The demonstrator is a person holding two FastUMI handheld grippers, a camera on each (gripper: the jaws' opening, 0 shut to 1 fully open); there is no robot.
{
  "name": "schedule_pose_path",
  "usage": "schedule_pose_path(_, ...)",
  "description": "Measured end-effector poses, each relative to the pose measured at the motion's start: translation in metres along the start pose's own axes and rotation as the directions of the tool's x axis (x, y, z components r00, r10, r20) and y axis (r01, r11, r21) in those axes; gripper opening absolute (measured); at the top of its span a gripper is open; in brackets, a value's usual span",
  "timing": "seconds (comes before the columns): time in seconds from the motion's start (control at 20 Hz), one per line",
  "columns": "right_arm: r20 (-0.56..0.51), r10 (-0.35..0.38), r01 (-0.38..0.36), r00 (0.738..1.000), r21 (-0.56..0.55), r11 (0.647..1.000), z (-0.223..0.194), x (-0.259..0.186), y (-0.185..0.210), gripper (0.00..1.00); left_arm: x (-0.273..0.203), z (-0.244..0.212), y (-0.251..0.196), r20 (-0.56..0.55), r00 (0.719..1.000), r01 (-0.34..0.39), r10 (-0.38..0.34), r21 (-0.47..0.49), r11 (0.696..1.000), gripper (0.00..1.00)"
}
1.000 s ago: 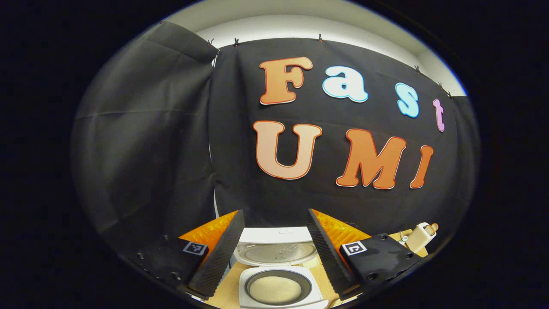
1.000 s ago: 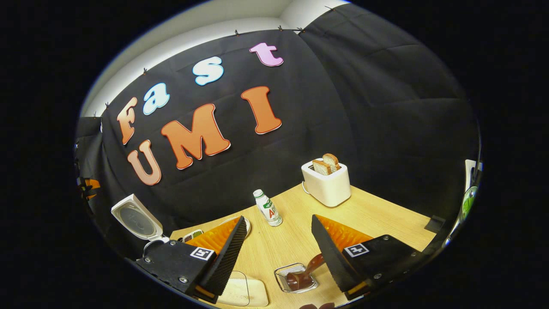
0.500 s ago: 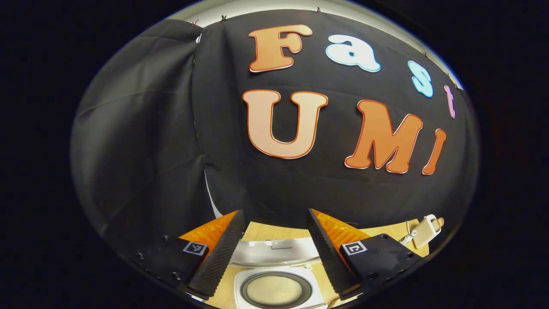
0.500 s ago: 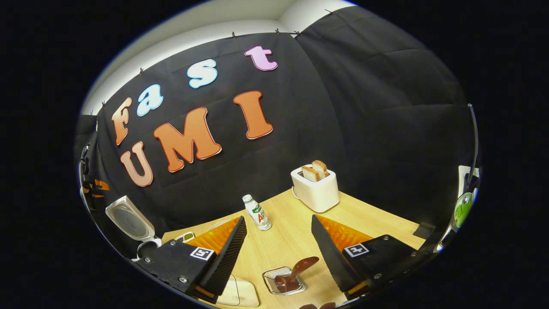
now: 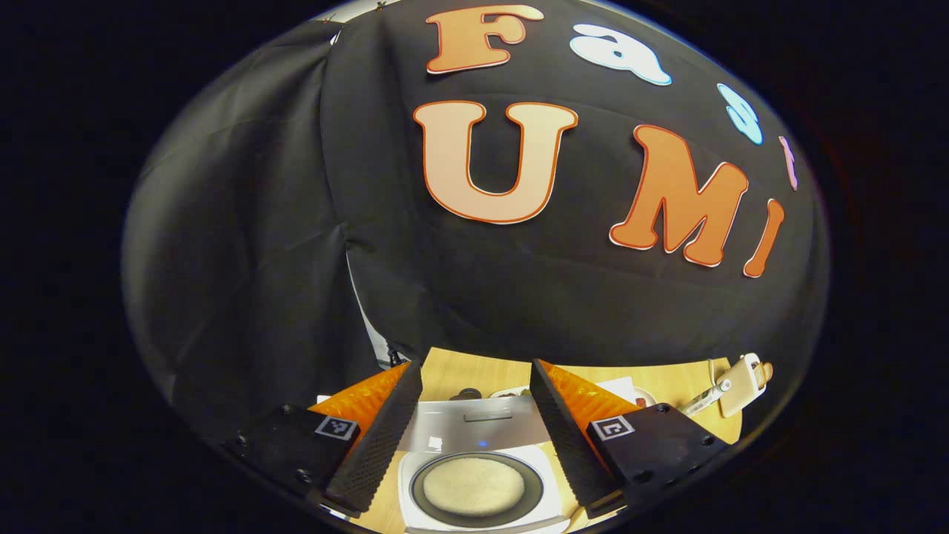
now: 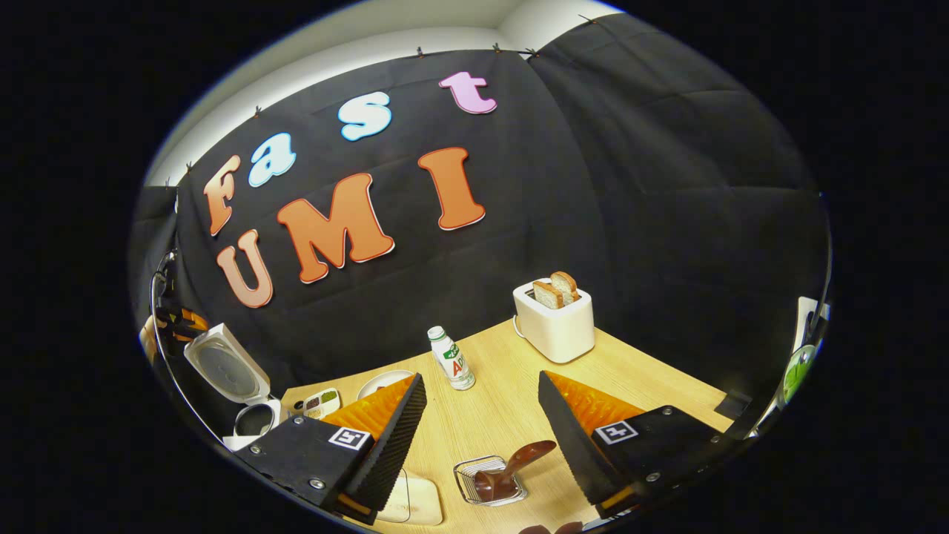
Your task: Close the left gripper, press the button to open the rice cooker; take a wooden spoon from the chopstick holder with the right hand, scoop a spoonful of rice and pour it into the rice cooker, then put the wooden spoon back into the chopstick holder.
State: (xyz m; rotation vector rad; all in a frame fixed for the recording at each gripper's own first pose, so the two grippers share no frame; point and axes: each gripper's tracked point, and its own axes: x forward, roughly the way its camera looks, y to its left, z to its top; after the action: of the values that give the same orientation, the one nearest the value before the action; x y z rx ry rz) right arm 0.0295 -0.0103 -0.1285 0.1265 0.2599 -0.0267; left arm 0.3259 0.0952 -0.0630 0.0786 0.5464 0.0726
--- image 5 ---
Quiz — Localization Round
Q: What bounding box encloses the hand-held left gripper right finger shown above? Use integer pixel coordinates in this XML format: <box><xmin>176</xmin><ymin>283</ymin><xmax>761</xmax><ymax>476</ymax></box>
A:
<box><xmin>529</xmin><ymin>359</ymin><xmax>733</xmax><ymax>520</ymax></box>

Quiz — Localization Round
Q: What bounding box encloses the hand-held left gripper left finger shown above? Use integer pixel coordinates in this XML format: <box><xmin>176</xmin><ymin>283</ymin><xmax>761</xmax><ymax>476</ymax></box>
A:
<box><xmin>221</xmin><ymin>359</ymin><xmax>425</xmax><ymax>520</ymax></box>

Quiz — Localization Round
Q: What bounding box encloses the white rice cooker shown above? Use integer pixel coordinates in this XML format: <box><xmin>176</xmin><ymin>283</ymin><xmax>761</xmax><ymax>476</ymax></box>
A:
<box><xmin>397</xmin><ymin>395</ymin><xmax>573</xmax><ymax>534</ymax></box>

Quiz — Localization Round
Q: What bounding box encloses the white rice layer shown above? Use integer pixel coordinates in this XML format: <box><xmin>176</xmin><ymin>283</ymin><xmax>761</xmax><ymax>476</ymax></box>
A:
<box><xmin>422</xmin><ymin>457</ymin><xmax>526</xmax><ymax>518</ymax></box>

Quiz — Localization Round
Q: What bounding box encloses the small white milk bottle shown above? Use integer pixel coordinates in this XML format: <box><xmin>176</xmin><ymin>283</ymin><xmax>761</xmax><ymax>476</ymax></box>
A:
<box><xmin>678</xmin><ymin>380</ymin><xmax>733</xmax><ymax>416</ymax></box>

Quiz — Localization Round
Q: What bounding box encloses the white toaster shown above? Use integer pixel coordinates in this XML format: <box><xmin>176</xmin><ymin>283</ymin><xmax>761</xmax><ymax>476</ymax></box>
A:
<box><xmin>715</xmin><ymin>353</ymin><xmax>773</xmax><ymax>418</ymax></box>

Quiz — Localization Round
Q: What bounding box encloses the black backdrop cloth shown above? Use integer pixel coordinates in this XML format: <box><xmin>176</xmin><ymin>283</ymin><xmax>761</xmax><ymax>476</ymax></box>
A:
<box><xmin>121</xmin><ymin>0</ymin><xmax>830</xmax><ymax>446</ymax></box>

